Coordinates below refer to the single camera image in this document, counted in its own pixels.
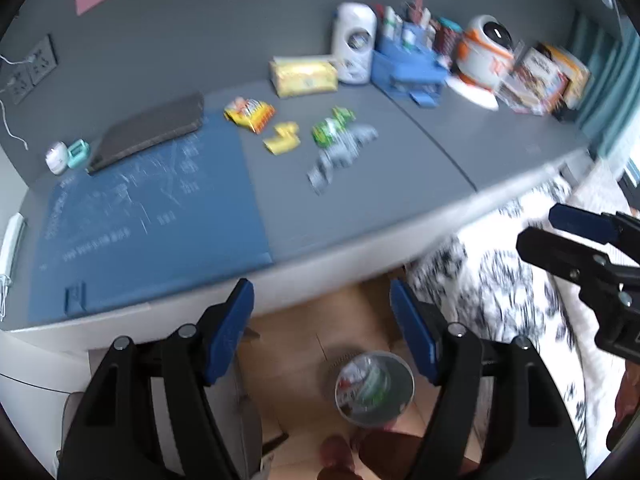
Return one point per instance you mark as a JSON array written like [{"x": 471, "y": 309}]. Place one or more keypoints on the blue desk organizer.
[{"x": 407, "y": 67}]

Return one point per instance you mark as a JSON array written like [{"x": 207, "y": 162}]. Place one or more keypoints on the yellow crumpled wrapper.
[{"x": 282, "y": 139}]

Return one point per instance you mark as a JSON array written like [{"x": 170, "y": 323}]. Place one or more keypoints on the yellow tissue pack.
[{"x": 302, "y": 76}]

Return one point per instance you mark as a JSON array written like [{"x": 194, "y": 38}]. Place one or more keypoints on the blue cutting mat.
[{"x": 150, "y": 210}]

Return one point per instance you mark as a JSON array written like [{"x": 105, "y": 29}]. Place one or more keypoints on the grey round waste bin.
[{"x": 375, "y": 390}]

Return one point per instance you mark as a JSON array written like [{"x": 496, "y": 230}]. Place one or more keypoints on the white wall fixture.
[{"x": 11, "y": 245}]

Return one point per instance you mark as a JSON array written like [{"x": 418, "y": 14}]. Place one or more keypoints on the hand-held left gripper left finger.
[{"x": 230, "y": 335}]

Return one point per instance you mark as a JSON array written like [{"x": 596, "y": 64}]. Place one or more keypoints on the grey wall socket panel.
[{"x": 30, "y": 70}]

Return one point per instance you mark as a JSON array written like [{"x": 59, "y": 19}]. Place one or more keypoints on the white and orange robot toy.
[{"x": 482, "y": 55}]

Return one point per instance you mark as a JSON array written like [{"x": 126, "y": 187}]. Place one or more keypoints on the small white round gadget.
[{"x": 56, "y": 158}]

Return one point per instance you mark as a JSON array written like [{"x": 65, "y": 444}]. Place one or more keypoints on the black tablet case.
[{"x": 145, "y": 130}]

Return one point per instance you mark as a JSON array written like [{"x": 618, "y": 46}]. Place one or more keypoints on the green printed snack wrapper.
[{"x": 330, "y": 127}]

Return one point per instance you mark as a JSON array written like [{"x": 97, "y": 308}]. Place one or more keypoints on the grey crumpled wrapper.
[{"x": 340, "y": 152}]

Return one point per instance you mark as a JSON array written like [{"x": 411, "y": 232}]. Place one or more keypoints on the stack of picture books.
[{"x": 542, "y": 77}]

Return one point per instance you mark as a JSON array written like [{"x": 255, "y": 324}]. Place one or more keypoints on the small mint green gadget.
[{"x": 77, "y": 152}]

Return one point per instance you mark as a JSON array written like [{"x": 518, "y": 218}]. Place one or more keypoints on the teal curtain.
[{"x": 605, "y": 75}]

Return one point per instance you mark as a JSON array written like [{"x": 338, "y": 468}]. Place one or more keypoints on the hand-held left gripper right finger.
[{"x": 412, "y": 335}]

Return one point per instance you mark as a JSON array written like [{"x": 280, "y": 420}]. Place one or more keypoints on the floral black and white bedsheet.
[{"x": 505, "y": 280}]

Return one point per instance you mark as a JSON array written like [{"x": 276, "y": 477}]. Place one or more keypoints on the person's right hand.
[{"x": 629, "y": 395}]

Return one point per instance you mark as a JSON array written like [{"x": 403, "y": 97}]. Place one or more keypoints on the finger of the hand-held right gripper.
[
  {"x": 580, "y": 221},
  {"x": 560, "y": 252}
]

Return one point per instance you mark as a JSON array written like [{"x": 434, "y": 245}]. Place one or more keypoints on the orange and yellow snack wrapper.
[{"x": 250, "y": 112}]

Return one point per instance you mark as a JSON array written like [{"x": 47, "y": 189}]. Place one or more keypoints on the person's foot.
[{"x": 337, "y": 457}]

